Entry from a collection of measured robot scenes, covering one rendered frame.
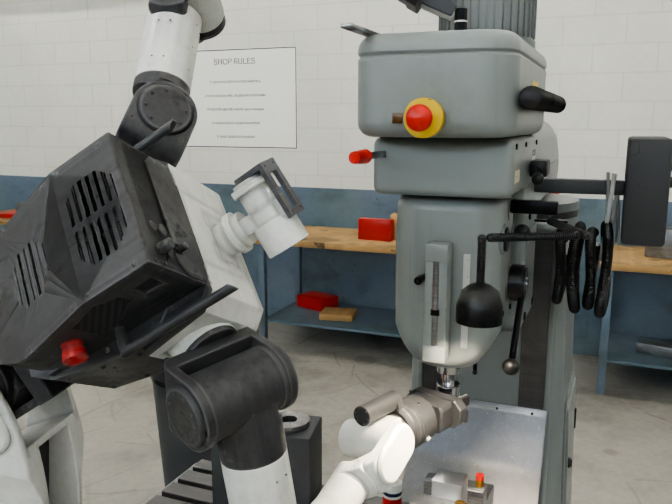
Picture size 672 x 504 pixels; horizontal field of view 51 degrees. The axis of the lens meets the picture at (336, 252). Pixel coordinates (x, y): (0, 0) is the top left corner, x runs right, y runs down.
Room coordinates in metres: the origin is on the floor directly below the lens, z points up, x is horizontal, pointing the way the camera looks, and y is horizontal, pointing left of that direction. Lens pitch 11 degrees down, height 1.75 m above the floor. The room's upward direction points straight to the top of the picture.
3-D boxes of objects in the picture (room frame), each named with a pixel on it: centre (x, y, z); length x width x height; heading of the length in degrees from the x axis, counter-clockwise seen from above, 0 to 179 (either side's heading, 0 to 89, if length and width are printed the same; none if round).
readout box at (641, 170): (1.44, -0.64, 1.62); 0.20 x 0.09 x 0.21; 158
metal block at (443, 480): (1.28, -0.23, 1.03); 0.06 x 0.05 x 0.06; 66
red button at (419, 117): (1.05, -0.12, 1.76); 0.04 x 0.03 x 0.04; 68
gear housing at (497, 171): (1.32, -0.24, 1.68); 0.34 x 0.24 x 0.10; 158
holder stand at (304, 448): (1.44, 0.15, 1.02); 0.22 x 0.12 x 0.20; 79
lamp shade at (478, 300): (1.05, -0.22, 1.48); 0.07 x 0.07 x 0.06
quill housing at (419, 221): (1.29, -0.22, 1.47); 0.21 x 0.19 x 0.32; 68
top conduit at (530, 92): (1.26, -0.37, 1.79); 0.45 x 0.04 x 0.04; 158
